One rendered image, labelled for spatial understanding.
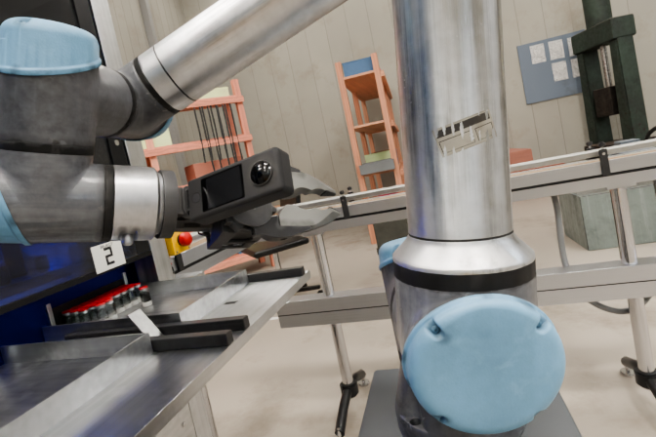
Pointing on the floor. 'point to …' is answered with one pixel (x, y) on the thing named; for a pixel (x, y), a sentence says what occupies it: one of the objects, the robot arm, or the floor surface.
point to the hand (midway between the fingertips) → (331, 200)
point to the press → (631, 86)
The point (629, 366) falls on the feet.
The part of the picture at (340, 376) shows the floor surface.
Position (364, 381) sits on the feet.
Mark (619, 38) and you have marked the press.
